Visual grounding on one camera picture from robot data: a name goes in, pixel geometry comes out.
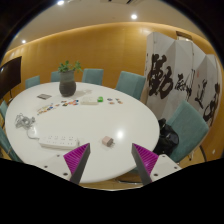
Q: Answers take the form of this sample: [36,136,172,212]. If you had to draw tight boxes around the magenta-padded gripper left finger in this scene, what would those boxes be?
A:
[43,142,92,186]

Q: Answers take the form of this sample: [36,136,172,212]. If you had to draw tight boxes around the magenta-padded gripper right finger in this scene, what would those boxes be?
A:
[130,142,183,186]

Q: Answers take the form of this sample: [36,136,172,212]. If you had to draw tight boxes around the pink charger block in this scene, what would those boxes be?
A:
[101,135,116,148]

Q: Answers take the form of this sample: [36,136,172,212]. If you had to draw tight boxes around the white power strip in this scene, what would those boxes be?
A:
[37,133,81,151]

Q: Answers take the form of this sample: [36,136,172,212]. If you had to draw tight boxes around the black bag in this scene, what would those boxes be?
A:
[152,117,180,157]

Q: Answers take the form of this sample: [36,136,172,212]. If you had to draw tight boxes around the teal chairs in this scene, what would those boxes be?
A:
[0,68,211,165]

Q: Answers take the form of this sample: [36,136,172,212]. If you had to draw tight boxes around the row of colourful badges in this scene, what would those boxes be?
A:
[54,98,81,108]

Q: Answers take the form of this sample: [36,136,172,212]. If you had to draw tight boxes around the colourful sticker sheet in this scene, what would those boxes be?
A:
[35,103,56,116]

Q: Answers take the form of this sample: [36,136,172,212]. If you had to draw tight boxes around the small dark round badges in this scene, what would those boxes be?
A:
[106,97,124,106]

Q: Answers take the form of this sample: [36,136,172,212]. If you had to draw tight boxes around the grey flat card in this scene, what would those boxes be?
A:
[36,93,53,101]

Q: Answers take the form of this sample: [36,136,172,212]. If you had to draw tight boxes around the potted plant in grey vase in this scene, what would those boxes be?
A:
[57,59,84,98]

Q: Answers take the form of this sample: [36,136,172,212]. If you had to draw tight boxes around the white calligraphy folding screen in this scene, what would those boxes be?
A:
[143,31,224,130]

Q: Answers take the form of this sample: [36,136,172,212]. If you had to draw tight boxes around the round ceiling lights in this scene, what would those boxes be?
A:
[19,0,139,45]

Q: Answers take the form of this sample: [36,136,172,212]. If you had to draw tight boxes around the black wall monitor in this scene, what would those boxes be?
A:
[0,55,23,101]

